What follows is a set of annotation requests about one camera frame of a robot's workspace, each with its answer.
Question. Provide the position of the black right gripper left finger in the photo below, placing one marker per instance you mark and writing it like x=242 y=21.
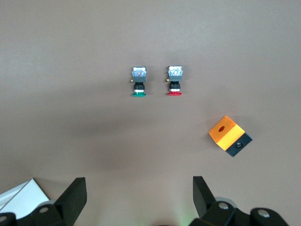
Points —
x=68 y=202

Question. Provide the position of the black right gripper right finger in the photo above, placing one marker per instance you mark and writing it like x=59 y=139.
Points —
x=207 y=207

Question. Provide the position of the green push button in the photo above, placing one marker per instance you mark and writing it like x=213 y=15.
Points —
x=138 y=77

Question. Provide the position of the white drawer cabinet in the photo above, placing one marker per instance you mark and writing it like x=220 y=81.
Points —
x=21 y=200

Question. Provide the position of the orange and black button box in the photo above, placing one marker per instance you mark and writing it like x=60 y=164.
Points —
x=225 y=134

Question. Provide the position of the red push button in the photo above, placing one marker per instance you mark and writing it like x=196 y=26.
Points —
x=175 y=76

